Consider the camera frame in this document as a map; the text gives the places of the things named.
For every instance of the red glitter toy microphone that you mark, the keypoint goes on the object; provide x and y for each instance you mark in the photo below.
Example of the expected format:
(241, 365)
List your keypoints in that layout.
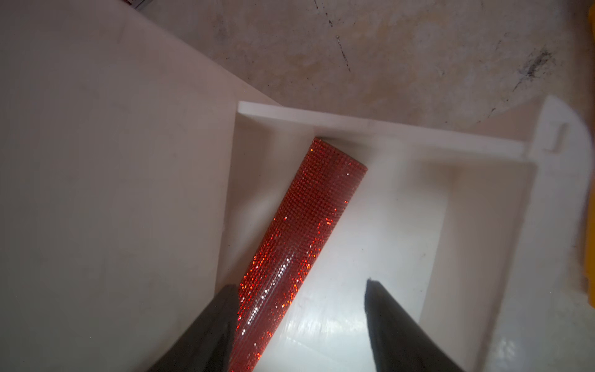
(319, 194)

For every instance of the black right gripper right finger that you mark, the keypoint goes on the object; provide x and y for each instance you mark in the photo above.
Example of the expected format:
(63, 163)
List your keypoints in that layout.
(397, 342)

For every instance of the orange toy microphone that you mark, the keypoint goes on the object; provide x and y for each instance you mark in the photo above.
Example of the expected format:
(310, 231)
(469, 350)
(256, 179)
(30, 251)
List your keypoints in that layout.
(589, 248)

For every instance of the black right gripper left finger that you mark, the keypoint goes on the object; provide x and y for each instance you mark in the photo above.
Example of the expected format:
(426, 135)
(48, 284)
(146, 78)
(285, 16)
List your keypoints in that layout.
(207, 343)

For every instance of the white drawer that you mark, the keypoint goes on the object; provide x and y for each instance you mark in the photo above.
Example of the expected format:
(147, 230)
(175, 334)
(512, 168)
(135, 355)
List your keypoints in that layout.
(469, 232)

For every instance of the white plastic drawer cabinet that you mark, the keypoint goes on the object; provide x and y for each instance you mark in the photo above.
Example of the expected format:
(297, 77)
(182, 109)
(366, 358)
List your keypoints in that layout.
(116, 145)

